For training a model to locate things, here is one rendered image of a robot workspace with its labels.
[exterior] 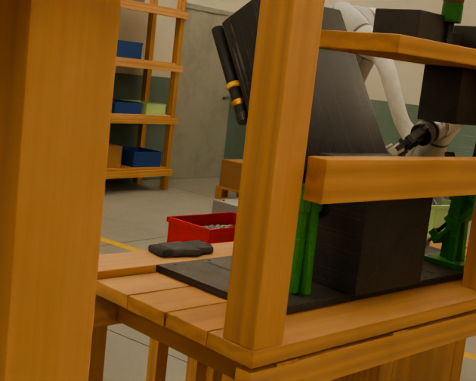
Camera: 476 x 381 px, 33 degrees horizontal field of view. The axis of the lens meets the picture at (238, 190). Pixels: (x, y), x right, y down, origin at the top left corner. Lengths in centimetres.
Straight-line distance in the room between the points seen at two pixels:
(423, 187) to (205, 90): 844
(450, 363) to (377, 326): 181
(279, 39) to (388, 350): 85
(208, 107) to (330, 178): 873
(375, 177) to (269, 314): 37
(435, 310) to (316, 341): 48
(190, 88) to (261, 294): 848
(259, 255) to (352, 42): 53
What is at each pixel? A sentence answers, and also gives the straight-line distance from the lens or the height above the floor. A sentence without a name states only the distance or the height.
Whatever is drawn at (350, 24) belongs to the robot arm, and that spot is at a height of 163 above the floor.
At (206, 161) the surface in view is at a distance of 1041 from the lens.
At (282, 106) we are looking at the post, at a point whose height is 137.
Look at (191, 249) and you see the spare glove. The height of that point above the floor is 92.
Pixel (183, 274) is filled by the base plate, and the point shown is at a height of 90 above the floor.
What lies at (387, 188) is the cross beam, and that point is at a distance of 175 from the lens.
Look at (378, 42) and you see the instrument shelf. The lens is 176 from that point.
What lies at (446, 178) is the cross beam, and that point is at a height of 123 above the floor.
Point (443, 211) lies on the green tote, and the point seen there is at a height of 93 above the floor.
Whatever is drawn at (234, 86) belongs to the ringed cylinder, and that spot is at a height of 138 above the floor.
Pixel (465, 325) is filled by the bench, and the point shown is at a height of 80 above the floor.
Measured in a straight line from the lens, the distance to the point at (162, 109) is 894.
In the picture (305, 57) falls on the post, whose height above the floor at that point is 147.
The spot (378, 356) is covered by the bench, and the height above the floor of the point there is 79.
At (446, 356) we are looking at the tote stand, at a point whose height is 29.
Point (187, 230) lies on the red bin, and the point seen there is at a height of 89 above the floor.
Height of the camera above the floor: 143
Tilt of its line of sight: 9 degrees down
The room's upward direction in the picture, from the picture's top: 6 degrees clockwise
